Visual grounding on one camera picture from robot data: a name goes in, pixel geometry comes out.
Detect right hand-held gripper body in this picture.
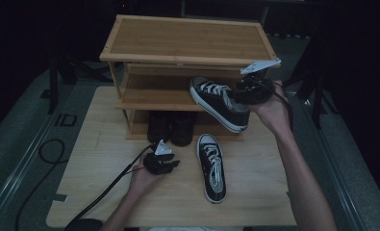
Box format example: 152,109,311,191
234,58,282,105

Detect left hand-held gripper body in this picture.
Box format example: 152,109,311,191
142,139,176,176

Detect black slip-on shoe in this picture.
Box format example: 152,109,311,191
146,110,171,144
169,110,195,147

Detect black white canvas sneaker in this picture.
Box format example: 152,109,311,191
196,133,227,205
190,75,251,134

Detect wooden shoe rack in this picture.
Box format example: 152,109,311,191
99,13,282,142

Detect person's left hand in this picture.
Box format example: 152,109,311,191
128,157,166,196

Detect person's right hand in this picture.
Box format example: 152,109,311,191
249,80,294,136

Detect black metal stand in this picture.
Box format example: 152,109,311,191
47,54,78,116
292,68,340,130

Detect dark round object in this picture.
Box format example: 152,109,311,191
63,218,104,231

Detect right hand-held gripper cable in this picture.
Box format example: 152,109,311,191
272,81,295,133

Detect hand-held gripper cable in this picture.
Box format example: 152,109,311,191
63,143,157,230
272,81,295,133

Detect left hand-held gripper cable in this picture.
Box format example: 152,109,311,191
63,143,157,230

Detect thin black floor cable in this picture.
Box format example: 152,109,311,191
14,138,66,231

